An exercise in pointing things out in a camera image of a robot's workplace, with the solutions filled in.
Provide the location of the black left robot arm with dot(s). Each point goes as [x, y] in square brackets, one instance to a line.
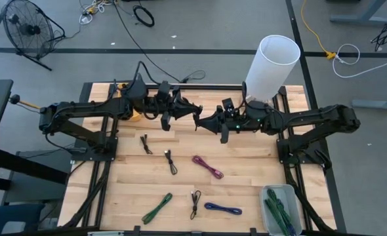
[88, 108]

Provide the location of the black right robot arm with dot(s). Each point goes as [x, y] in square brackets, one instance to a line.
[311, 116]

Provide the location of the black aluminium table frame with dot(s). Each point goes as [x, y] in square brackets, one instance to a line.
[213, 86]

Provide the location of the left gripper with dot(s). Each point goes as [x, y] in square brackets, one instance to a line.
[167, 106]

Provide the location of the grey desk leg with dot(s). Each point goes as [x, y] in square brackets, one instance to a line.
[377, 104]
[360, 18]

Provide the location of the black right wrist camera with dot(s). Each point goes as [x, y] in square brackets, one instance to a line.
[228, 105]

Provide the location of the white shade table lamp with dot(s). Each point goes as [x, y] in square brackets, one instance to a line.
[269, 75]

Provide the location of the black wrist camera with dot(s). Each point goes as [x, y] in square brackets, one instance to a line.
[228, 105]
[164, 88]

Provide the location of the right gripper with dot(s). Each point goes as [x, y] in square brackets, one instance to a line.
[233, 123]

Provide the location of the blue chair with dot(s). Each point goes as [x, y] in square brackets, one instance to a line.
[10, 219]

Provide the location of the black floor fan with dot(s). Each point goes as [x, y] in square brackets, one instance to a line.
[28, 29]

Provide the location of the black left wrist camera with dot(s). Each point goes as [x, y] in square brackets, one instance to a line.
[164, 88]

